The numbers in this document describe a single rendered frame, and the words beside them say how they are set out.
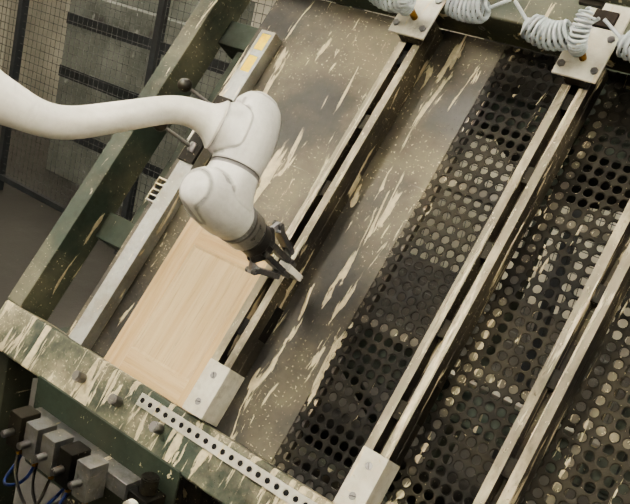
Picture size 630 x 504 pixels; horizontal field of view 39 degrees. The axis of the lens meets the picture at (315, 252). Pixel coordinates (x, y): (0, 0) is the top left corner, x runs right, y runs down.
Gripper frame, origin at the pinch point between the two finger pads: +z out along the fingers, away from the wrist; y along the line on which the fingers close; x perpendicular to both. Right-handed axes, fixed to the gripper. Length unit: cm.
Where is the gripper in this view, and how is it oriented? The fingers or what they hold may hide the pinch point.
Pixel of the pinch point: (290, 271)
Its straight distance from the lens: 194.9
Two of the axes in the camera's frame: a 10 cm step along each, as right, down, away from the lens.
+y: 5.0, -8.5, 1.8
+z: 4.0, 4.0, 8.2
